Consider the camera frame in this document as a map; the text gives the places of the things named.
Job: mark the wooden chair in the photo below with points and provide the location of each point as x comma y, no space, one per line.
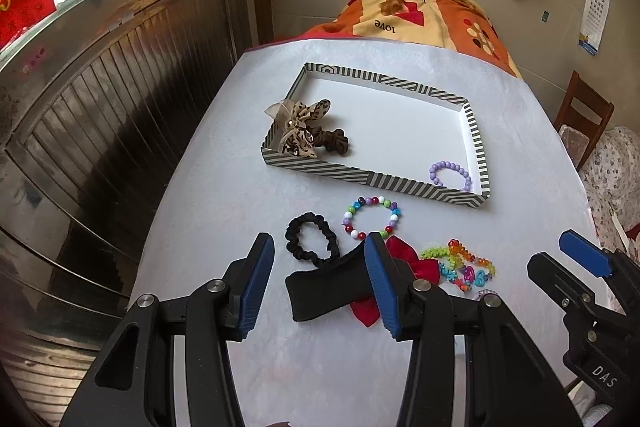
595,112

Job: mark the floral cushion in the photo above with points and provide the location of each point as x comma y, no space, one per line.
615,177

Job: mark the black scrunchie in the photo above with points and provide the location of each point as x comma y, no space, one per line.
295,237

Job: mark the metal door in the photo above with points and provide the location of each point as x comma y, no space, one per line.
100,132

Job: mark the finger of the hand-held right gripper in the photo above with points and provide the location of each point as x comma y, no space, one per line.
585,254
550,277

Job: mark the striped cardboard tray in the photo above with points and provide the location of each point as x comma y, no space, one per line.
390,127

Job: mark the red bow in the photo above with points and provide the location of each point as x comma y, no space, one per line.
425,269

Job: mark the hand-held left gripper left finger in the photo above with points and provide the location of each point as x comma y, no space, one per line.
257,287

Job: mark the eye chart poster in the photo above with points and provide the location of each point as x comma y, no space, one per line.
597,2

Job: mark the orange printed blanket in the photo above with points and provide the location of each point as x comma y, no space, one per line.
440,17

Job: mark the brown scrunchie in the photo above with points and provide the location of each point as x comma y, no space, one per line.
332,142

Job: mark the black headband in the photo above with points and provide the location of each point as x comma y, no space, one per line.
320,287

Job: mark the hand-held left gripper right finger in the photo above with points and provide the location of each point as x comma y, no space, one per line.
380,287

